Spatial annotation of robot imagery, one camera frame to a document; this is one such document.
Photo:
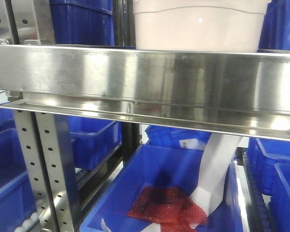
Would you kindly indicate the white plastic storage bin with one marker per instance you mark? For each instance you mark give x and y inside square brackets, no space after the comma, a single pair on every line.
[199,25]

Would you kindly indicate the blue bin behind centre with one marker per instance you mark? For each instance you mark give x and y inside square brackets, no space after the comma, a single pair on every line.
[178,138]

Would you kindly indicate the blue bin lower middle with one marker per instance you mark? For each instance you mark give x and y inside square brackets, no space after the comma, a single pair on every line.
[92,140]

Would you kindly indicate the blue bin upper left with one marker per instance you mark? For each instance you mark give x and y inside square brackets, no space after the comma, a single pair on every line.
[88,22]

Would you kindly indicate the blue bin lower right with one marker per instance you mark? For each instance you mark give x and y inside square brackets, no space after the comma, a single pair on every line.
[270,164]

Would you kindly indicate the blue bin lower left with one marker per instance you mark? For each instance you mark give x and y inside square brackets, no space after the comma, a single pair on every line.
[17,202]

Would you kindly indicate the blue bin upper right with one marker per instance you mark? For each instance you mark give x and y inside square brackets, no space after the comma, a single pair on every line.
[276,27]

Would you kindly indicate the white paper strip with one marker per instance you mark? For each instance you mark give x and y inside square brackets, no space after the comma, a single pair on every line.
[199,174]

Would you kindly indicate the red bubble wrap bag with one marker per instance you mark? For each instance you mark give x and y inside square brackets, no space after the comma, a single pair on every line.
[170,208]

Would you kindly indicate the perforated steel shelf post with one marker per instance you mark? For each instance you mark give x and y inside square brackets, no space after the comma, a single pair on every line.
[47,150]

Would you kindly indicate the stainless steel shelf rail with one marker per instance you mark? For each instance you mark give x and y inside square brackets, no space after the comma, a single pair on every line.
[244,94]

